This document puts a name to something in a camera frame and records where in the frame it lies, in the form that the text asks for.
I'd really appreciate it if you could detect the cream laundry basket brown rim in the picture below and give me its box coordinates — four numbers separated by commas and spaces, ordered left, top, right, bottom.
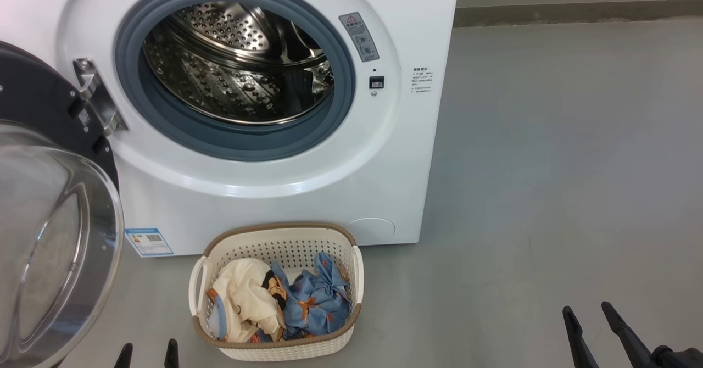
188, 222, 365, 362

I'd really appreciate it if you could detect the white front-load washing machine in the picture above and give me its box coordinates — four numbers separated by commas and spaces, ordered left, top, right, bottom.
0, 0, 461, 257

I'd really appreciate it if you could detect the blue energy label sticker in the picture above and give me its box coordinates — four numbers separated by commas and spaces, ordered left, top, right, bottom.
124, 227, 174, 258

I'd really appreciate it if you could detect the grey warning sticker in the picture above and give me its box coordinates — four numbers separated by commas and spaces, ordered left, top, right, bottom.
338, 12, 381, 63

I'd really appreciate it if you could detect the black round glass washer door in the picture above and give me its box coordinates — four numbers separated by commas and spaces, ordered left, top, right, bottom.
0, 41, 125, 368

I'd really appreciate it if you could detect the cream garment with blue trim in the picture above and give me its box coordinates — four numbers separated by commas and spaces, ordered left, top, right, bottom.
206, 258, 287, 343

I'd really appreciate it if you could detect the blue garment orange print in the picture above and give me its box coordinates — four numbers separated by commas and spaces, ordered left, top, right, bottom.
269, 252, 352, 340

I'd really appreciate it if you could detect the metal door hinge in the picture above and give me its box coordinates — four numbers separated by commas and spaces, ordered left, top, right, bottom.
73, 58, 130, 137

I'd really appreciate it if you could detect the perforated steel drum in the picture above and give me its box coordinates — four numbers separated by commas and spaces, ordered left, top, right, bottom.
143, 1, 336, 126

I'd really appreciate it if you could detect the round white filter cover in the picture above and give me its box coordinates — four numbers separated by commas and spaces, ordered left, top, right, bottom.
345, 218, 396, 245

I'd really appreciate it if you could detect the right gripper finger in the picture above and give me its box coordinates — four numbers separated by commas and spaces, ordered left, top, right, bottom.
562, 306, 600, 368
601, 301, 657, 368

